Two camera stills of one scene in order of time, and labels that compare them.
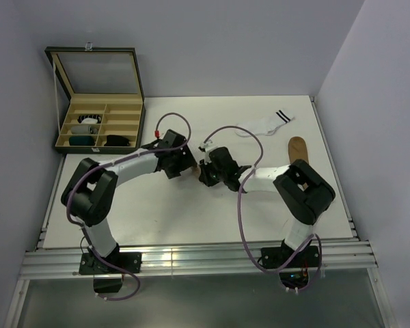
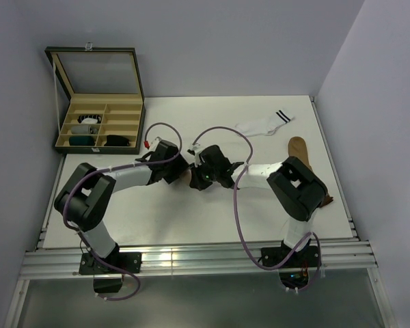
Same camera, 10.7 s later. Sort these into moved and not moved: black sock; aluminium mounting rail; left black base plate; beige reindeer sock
Moved: beige reindeer sock
Not moved: black sock; left black base plate; aluminium mounting rail
